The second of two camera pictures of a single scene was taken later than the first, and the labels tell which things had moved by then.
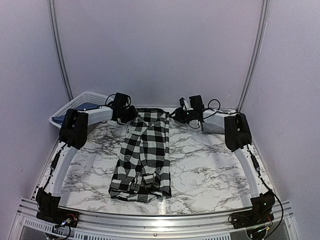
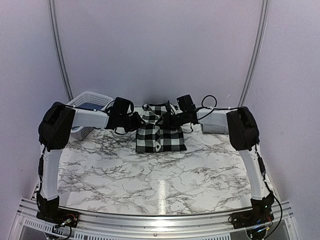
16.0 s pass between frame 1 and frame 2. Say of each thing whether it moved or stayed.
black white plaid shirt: moved
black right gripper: moved
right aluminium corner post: stayed
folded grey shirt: stayed
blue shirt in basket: stayed
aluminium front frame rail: stayed
